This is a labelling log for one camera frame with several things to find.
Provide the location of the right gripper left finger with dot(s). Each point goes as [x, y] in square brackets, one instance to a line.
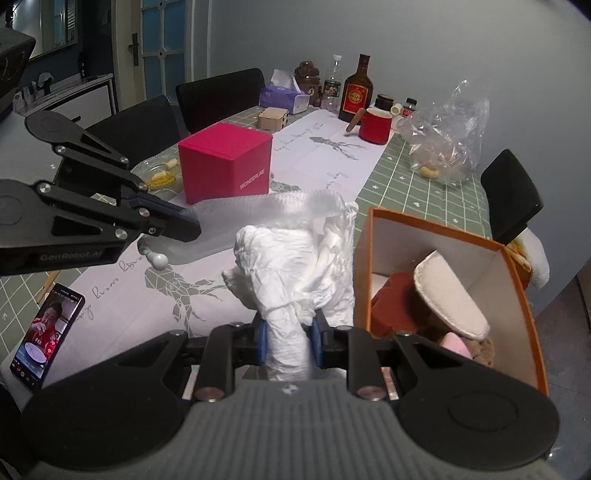
[226, 349]

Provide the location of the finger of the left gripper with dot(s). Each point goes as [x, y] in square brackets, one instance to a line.
[132, 199]
[169, 224]

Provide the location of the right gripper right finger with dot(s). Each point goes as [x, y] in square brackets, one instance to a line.
[352, 350]

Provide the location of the clear cellophane sheet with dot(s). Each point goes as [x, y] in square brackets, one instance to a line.
[220, 219]

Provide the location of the red sponge block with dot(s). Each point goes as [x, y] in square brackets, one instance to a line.
[397, 306]

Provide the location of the brown plush towel dog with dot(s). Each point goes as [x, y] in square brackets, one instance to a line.
[482, 352]

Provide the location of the white paper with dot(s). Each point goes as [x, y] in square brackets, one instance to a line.
[288, 271]

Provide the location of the pink soft cloth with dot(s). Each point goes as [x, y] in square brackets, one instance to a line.
[456, 344]

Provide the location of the glass plate with snacks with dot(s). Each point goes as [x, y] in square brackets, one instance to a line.
[159, 173]

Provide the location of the black chair near left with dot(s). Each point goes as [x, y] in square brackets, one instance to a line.
[141, 131]

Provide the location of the black chair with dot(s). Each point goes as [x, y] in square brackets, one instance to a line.
[141, 131]
[513, 198]
[207, 101]

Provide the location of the pink red box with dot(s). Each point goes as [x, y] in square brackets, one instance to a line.
[223, 161]

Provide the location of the white table runner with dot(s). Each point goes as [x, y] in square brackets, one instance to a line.
[282, 255]

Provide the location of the black chair far left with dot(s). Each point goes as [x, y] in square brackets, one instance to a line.
[207, 101]

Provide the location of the smartphone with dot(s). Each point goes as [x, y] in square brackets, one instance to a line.
[45, 335]

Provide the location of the door with blue panes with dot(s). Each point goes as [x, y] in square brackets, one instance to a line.
[159, 45]

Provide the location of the purple tissue box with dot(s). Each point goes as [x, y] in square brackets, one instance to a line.
[284, 92]

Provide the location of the clear water bottle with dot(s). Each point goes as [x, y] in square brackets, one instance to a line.
[331, 90]

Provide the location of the brown figurine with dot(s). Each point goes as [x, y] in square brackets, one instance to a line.
[308, 80]

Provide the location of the white plush on stool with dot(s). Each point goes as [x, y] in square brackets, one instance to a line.
[528, 253]

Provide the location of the red mug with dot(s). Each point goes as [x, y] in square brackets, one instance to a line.
[375, 125]

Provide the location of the black chair right side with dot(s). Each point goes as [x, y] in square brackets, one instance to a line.
[513, 198]

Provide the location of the brown liquor bottle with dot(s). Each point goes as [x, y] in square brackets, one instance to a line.
[357, 92]

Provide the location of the clear plastic bag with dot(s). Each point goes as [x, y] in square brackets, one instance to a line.
[445, 140]

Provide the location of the dark jar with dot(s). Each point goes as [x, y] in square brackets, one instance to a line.
[384, 102]

